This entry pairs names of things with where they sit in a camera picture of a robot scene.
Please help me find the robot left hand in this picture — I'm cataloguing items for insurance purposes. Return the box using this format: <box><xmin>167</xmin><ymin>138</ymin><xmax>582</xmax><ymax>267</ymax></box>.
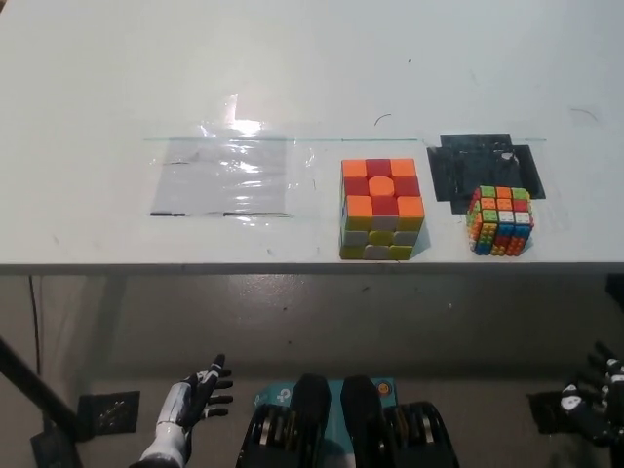
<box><xmin>138</xmin><ymin>354</ymin><xmax>234</xmax><ymax>464</ymax></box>

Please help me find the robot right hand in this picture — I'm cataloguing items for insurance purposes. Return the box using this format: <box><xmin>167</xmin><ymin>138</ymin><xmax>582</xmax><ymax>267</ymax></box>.
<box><xmin>558</xmin><ymin>340</ymin><xmax>624</xmax><ymax>448</ymax></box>

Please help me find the small studded multicolour cube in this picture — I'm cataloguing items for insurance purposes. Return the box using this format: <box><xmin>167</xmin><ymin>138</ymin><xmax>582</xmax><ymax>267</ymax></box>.
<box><xmin>465</xmin><ymin>184</ymin><xmax>536</xmax><ymax>257</ymax></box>

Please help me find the large orange red puzzle cube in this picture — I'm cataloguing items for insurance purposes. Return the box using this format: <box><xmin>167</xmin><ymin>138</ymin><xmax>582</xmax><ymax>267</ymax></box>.
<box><xmin>338</xmin><ymin>158</ymin><xmax>428</xmax><ymax>261</ymax></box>

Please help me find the black stand pole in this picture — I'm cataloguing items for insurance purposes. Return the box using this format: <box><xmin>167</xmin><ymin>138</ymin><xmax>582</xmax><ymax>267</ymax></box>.
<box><xmin>0</xmin><ymin>335</ymin><xmax>82</xmax><ymax>468</ymax></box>

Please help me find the clear plastic film sheet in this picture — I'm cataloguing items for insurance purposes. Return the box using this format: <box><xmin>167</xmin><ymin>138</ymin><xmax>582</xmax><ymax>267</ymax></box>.
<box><xmin>143</xmin><ymin>92</ymin><xmax>318</xmax><ymax>220</ymax></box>

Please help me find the black tape patch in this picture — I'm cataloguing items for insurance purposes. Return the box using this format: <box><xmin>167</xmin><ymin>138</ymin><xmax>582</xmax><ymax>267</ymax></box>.
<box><xmin>426</xmin><ymin>134</ymin><xmax>547</xmax><ymax>215</ymax></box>

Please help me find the thin black cable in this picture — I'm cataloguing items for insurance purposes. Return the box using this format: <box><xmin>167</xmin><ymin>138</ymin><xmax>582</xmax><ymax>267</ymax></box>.
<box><xmin>27</xmin><ymin>276</ymin><xmax>41</xmax><ymax>374</ymax></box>

